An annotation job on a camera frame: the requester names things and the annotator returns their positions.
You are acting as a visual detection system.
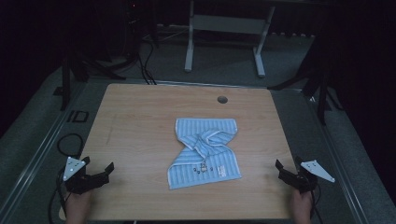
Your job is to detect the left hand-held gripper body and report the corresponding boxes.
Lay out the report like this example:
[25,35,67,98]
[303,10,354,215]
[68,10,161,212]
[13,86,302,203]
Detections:
[63,156,110,196]

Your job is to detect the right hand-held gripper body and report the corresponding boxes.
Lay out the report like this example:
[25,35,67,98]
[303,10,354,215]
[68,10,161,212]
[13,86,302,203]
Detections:
[278,160,336,194]

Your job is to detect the blue white striped towel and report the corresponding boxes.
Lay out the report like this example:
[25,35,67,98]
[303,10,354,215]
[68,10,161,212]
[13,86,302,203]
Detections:
[166,117,243,191]

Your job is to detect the person's left hand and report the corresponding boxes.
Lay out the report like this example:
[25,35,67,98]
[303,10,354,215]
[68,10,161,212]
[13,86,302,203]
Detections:
[64,189,93,224]

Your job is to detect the person's right hand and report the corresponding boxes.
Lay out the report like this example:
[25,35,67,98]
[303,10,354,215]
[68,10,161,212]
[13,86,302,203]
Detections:
[290,188,314,224]

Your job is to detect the black metal stand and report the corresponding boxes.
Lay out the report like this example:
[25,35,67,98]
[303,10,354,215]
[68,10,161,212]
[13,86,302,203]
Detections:
[266,31,345,127]
[51,46,127,112]

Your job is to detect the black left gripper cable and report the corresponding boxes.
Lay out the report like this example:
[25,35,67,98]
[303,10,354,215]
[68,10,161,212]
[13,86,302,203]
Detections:
[47,133,85,224]

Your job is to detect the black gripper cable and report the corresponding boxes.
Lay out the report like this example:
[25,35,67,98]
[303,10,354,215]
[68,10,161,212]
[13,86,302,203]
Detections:
[309,186,325,224]
[47,133,85,224]

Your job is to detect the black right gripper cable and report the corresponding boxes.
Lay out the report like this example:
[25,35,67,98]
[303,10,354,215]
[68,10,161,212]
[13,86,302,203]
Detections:
[309,186,325,224]

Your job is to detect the black floor cables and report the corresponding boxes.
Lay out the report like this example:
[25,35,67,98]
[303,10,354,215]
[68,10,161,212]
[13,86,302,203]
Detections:
[135,38,158,86]

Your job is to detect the white metal desk frame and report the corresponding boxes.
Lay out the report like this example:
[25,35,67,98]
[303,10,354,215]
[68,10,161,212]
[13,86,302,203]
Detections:
[183,0,276,78]

